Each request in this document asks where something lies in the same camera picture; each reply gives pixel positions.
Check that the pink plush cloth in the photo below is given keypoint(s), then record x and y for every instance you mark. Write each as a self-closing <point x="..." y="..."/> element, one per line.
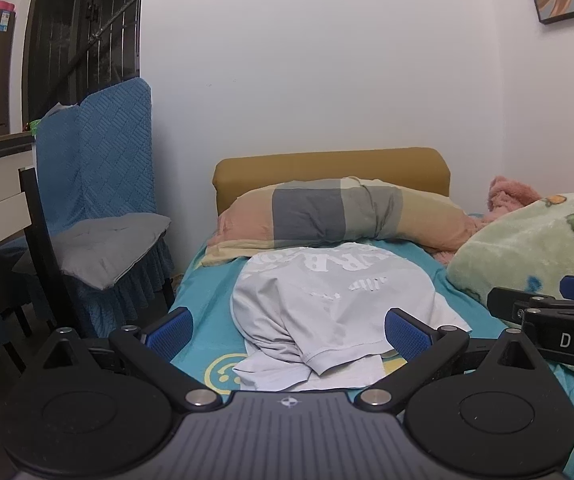
<point x="509" y="195"/>

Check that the checked pastel pillow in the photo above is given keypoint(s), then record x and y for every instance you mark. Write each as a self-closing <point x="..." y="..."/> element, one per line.
<point x="327" y="215"/>

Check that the mustard headboard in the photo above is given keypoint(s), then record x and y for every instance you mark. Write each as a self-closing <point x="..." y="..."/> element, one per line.
<point x="327" y="165"/>

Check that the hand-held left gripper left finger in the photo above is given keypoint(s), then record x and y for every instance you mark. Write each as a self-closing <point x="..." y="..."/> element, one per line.
<point x="169" y="334"/>

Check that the light grey printed T-shirt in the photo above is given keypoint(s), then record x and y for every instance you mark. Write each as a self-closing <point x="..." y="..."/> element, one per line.
<point x="317" y="305"/>

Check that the black wooden chair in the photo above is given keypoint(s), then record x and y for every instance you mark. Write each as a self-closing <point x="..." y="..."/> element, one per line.
<point x="34" y="240"/>

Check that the dark barred window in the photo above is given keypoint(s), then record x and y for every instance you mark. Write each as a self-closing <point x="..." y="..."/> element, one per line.
<point x="82" y="25"/>

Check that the grey seat cushion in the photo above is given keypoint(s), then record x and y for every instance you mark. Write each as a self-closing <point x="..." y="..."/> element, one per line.
<point x="107" y="245"/>

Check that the green fleece printed blanket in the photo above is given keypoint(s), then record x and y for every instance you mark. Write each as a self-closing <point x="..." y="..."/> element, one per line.
<point x="532" y="250"/>

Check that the chair with blue quilted cover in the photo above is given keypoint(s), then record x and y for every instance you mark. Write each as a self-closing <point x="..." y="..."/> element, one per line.
<point x="102" y="160"/>

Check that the teal smiley bed sheet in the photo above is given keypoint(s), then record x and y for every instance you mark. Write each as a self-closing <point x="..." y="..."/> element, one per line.
<point x="207" y="310"/>

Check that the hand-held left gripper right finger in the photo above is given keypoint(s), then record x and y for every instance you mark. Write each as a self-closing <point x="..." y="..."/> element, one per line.
<point x="408" y="335"/>

